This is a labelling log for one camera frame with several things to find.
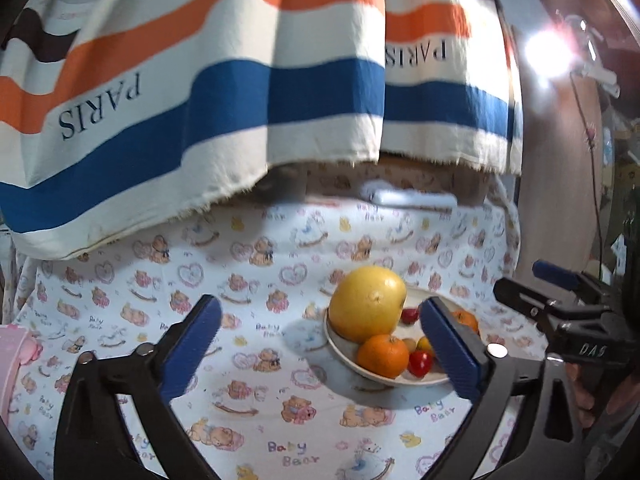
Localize pink plastic toy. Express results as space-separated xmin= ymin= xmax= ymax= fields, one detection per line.
xmin=0 ymin=324 xmax=43 ymax=426

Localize person's right hand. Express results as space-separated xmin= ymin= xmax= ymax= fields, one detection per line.
xmin=565 ymin=360 xmax=636 ymax=441

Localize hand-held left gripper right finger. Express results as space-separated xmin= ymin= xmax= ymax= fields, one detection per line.
xmin=420 ymin=296 xmax=583 ymax=480

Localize light wooden panel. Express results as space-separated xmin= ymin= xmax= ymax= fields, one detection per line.
xmin=515 ymin=10 xmax=608 ymax=286

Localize white plastic device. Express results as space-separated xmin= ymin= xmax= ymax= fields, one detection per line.
xmin=360 ymin=180 xmax=458 ymax=209

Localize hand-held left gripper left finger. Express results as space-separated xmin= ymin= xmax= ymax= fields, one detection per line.
xmin=52 ymin=294 xmax=223 ymax=480

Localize cream round plate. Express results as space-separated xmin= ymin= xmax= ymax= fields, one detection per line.
xmin=323 ymin=285 xmax=481 ymax=387

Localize striped orange blue white cloth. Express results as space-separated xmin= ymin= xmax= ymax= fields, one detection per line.
xmin=0 ymin=0 xmax=523 ymax=261

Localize bright lamp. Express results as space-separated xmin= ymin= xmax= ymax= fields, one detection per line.
xmin=522 ymin=20 xmax=621 ymax=96

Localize thin dark cable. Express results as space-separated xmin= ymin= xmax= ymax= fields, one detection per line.
xmin=570 ymin=72 xmax=608 ymax=281

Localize yellow grapefruit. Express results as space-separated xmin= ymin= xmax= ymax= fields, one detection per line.
xmin=328 ymin=266 xmax=407 ymax=345

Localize orange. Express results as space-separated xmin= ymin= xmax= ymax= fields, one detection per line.
xmin=356 ymin=334 xmax=411 ymax=380
xmin=450 ymin=310 xmax=480 ymax=338

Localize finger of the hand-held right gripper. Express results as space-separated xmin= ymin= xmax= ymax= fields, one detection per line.
xmin=531 ymin=260 xmax=601 ymax=293
xmin=492 ymin=277 xmax=566 ymax=336

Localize bear printed white sheet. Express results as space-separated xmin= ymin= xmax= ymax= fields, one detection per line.
xmin=10 ymin=185 xmax=551 ymax=480

